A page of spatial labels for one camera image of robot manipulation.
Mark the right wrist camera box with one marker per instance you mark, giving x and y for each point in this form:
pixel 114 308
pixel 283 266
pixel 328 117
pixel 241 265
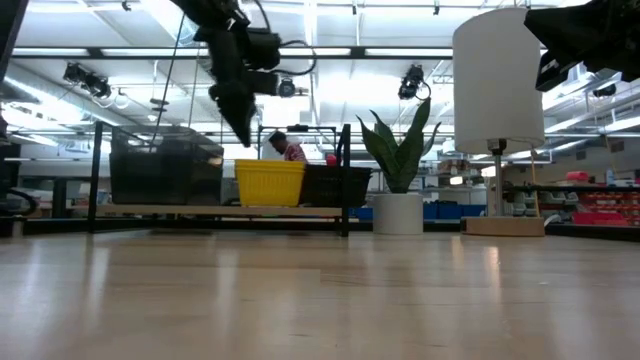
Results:
pixel 552 72

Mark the black slotted plastic basket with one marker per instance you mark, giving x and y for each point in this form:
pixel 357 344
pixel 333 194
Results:
pixel 325 187

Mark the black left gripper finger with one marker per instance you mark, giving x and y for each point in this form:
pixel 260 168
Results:
pixel 246 110
pixel 227 105

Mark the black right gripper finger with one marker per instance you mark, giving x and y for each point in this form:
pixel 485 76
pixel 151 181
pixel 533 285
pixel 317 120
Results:
pixel 560 25

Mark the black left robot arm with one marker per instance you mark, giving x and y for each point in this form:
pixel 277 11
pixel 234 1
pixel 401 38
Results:
pixel 215 12

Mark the green plant in white pot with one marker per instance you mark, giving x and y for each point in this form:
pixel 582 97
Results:
pixel 397 215

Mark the white lamp with wooden base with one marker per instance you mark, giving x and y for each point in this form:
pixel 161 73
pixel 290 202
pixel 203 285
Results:
pixel 495 80

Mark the grey translucent plastic basket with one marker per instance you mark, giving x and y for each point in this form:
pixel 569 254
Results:
pixel 165 170

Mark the person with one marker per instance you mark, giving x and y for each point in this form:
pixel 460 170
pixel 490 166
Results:
pixel 295 152

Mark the yellow plastic basket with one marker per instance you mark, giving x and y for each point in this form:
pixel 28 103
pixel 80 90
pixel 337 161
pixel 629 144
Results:
pixel 270 182

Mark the blue storage bin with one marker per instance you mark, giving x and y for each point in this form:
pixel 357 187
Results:
pixel 362 214
pixel 452 211

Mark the black ceiling spotlight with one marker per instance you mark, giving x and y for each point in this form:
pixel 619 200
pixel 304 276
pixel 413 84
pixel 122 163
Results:
pixel 412 80
pixel 87 80

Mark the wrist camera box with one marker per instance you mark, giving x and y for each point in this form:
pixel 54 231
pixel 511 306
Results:
pixel 264 50
pixel 552 72

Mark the wooden shelf with black frame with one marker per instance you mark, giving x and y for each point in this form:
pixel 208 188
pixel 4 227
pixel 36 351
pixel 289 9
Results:
pixel 175 210

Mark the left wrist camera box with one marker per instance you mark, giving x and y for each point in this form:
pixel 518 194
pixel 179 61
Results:
pixel 264 50

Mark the rack with red bins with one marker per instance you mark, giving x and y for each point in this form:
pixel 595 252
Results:
pixel 600 217

